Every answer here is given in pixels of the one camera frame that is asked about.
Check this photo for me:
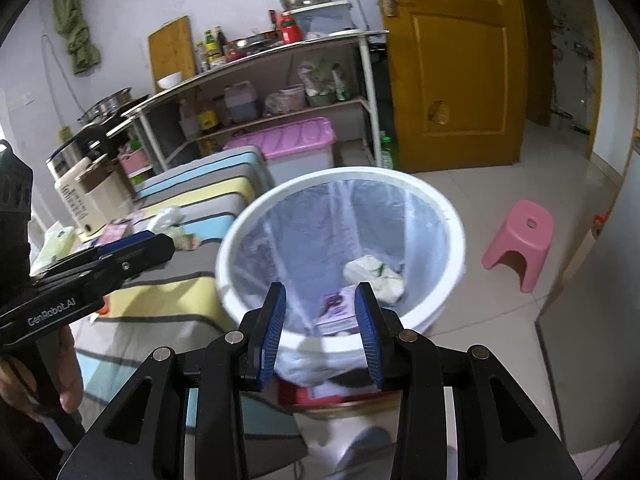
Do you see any white trash bin with liner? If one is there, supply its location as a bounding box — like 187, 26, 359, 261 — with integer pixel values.
215, 167, 466, 388

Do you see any person's left hand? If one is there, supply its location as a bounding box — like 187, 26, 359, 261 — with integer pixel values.
1, 325, 84, 422

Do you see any tissue pack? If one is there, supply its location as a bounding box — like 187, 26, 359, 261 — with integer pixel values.
30, 221, 77, 275

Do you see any brown white blender cup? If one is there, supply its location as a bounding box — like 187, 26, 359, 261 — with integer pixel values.
76, 155, 134, 223

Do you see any striped tablecloth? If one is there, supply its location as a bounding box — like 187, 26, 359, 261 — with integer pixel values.
62, 146, 305, 479

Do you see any white thermos kettle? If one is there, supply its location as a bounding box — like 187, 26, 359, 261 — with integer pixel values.
54, 157, 107, 235

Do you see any steel electric kettle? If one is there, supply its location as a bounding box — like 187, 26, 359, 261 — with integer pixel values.
46, 124, 118, 180

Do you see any steel pot with lid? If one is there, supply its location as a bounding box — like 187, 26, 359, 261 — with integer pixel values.
78, 87, 134, 126

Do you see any white small bowl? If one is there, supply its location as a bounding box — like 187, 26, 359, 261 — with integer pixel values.
156, 72, 182, 90

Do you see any pink plastic stool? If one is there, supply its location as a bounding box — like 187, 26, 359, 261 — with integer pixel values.
480, 200, 554, 294

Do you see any pink lid storage box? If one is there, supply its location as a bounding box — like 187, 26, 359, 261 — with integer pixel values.
224, 117, 335, 184

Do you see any plastic oil jug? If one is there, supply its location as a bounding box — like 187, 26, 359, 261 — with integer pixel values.
224, 80, 259, 124

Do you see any wooden cutting board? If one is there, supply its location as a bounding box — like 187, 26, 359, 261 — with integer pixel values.
148, 15, 196, 92

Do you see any green hanging cloth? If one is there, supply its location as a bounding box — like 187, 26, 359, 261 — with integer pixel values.
53, 0, 101, 75

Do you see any white metal shelf rack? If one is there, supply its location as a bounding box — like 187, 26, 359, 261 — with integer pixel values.
123, 29, 388, 172

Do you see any red bottle on shelf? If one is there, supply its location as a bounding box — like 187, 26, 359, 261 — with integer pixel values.
278, 12, 305, 44

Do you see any yellow wooden door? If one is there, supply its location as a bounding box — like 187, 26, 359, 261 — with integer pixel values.
378, 0, 527, 172

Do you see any clear storage container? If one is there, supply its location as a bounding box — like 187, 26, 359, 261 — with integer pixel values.
290, 0, 357, 39

